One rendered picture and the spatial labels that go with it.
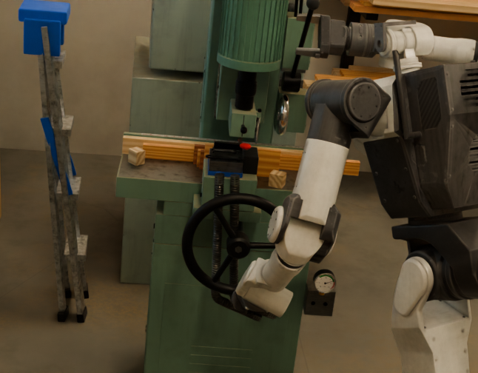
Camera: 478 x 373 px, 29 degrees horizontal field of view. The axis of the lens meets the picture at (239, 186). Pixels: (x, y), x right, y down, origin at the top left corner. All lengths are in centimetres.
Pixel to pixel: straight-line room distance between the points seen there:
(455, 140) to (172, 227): 96
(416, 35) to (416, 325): 63
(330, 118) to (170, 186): 75
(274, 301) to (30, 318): 165
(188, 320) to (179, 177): 43
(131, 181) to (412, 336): 88
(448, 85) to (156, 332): 124
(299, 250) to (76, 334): 172
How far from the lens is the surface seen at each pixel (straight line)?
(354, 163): 268
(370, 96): 186
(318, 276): 257
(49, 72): 321
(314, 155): 187
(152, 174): 254
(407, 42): 207
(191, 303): 267
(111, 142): 514
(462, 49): 248
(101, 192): 468
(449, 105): 187
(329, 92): 188
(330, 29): 246
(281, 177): 252
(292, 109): 277
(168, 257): 260
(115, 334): 351
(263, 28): 246
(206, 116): 280
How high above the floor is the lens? 185
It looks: 22 degrees down
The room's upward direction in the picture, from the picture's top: 6 degrees clockwise
